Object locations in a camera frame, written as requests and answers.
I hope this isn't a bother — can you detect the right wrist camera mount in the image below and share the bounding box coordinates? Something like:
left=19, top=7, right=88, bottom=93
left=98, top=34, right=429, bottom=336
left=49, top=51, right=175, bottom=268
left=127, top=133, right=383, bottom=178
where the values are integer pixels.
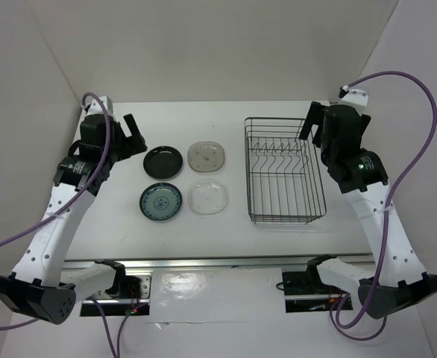
left=337, top=85, right=369, bottom=114

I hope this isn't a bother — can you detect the black round plate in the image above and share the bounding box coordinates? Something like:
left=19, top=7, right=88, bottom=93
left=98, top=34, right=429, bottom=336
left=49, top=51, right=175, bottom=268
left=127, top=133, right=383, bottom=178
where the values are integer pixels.
left=143, top=145, right=183, bottom=180

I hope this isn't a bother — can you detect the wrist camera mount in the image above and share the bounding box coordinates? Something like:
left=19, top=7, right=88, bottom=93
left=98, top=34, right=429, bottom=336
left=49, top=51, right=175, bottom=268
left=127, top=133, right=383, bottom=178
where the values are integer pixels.
left=337, top=85, right=369, bottom=114
left=84, top=96, right=114, bottom=116

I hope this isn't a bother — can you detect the aluminium rail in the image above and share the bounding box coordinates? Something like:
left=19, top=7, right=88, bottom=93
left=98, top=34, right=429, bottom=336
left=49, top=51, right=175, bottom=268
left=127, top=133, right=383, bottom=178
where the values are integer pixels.
left=63, top=254, right=374, bottom=270

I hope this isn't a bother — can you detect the blue patterned round plate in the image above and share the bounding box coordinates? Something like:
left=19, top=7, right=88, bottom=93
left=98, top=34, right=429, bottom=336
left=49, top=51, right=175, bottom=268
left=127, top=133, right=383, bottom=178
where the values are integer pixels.
left=139, top=182, right=183, bottom=222

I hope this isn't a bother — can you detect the grey wire dish rack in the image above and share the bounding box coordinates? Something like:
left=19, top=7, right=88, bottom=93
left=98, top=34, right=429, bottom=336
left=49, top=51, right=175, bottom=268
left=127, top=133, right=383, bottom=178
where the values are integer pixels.
left=244, top=117, right=327, bottom=224

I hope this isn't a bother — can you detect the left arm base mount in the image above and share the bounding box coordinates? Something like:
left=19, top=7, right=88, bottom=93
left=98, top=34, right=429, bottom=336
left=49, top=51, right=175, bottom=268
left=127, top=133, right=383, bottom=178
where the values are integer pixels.
left=80, top=271, right=152, bottom=317

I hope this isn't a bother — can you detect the clear glass square plate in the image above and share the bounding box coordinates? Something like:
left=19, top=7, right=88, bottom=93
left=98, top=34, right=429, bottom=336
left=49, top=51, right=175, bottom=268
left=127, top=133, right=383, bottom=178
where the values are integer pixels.
left=187, top=180, right=228, bottom=217

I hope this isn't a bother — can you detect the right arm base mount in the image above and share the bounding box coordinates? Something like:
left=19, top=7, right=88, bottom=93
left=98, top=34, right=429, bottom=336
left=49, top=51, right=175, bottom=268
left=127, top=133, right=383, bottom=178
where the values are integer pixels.
left=275, top=271, right=346, bottom=313

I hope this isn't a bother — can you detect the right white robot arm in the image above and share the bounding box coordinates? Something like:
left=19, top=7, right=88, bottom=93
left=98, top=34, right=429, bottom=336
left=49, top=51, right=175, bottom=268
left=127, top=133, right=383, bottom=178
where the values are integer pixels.
left=299, top=101, right=437, bottom=319

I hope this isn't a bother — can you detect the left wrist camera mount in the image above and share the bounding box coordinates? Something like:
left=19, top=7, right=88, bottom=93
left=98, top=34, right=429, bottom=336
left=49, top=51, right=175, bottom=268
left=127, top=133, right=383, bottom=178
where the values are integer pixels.
left=84, top=96, right=114, bottom=116

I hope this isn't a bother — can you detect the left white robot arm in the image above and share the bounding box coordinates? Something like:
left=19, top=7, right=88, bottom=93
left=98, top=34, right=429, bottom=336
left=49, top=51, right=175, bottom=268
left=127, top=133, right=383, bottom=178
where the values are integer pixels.
left=0, top=113, right=147, bottom=324

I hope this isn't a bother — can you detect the smoky glass square plate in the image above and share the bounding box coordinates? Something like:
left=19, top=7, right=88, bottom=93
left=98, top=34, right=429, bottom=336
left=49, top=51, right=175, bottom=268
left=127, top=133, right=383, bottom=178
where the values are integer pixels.
left=187, top=141, right=226, bottom=173

